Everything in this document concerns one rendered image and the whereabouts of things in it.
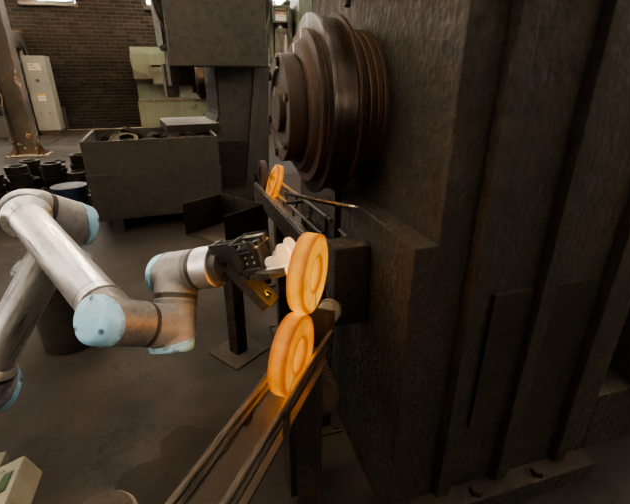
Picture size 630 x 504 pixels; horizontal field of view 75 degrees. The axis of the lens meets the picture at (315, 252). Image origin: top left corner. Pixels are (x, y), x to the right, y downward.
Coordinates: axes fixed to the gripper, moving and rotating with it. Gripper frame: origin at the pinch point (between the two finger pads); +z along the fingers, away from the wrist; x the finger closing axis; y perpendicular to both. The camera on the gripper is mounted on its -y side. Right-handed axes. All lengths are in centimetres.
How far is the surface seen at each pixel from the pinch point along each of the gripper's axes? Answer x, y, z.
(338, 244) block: 27.4, -6.3, -3.3
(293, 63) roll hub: 37, 39, -6
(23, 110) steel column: 418, 151, -599
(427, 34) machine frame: 28, 35, 26
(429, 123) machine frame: 24.0, 18.2, 24.2
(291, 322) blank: -9.2, -7.3, -2.0
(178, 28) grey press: 237, 115, -165
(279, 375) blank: -15.9, -13.6, -3.5
